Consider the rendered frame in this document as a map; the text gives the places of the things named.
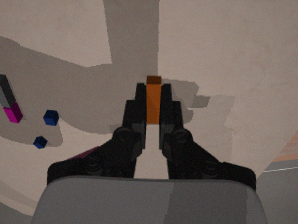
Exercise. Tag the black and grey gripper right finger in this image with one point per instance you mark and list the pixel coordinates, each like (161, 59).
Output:
(190, 160)

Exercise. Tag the pink rod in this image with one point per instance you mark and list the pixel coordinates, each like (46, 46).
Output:
(83, 155)

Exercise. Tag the grey rod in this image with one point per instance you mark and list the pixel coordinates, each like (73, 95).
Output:
(7, 98)

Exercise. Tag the orange rod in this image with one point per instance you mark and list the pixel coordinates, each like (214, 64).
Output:
(153, 87)

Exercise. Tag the magenta rod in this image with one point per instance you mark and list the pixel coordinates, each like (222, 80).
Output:
(14, 114)

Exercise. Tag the small blue cube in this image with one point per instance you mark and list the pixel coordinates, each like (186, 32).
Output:
(51, 117)
(40, 142)

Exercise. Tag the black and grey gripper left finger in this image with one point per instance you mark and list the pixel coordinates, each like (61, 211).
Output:
(114, 157)

